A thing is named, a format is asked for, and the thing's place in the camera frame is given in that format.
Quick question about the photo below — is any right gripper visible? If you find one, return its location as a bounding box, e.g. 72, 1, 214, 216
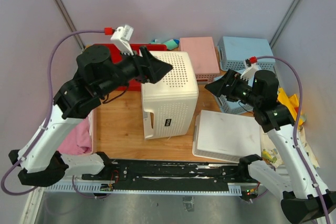
205, 69, 261, 108

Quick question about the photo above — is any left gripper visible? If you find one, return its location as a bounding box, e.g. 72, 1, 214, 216
97, 44, 172, 97

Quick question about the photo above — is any large cream basket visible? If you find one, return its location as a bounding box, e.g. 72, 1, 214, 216
141, 51, 199, 140

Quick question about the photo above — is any pink perforated basket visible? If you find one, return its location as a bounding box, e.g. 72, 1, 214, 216
180, 37, 220, 82

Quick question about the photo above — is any small cream basket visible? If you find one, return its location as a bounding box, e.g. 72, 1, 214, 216
192, 110, 261, 163

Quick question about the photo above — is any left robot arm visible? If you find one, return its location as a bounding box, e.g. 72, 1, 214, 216
9, 45, 173, 187

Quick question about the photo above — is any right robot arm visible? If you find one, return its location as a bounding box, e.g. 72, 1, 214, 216
205, 70, 335, 223

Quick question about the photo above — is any red tray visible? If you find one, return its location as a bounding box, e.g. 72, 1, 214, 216
100, 44, 167, 92

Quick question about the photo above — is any green blue soft toy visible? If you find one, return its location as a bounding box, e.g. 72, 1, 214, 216
150, 39, 180, 50

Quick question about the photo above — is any printed white yellow cloth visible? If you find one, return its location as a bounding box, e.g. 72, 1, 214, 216
260, 88, 320, 168

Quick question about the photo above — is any pink basket with towels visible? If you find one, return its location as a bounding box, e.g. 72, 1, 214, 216
56, 110, 98, 156

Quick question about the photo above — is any pink towel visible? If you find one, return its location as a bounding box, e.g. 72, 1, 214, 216
57, 118, 92, 155

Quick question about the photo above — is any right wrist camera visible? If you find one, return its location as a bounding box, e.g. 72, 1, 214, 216
240, 56, 259, 81

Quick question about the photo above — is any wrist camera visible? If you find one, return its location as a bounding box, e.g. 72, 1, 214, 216
240, 56, 259, 81
110, 25, 134, 55

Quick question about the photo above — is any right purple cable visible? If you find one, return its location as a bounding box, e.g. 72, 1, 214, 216
249, 56, 331, 224

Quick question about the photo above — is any purple cable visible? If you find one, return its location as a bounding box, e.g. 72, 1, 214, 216
0, 27, 113, 200
249, 56, 331, 224

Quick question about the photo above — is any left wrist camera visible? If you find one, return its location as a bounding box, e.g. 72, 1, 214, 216
110, 25, 134, 55

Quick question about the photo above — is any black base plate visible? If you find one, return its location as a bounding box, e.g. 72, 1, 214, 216
81, 159, 257, 186

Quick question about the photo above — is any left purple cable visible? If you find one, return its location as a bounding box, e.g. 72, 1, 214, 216
0, 27, 113, 200

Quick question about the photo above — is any grey cable duct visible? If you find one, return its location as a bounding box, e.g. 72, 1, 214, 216
45, 179, 242, 196

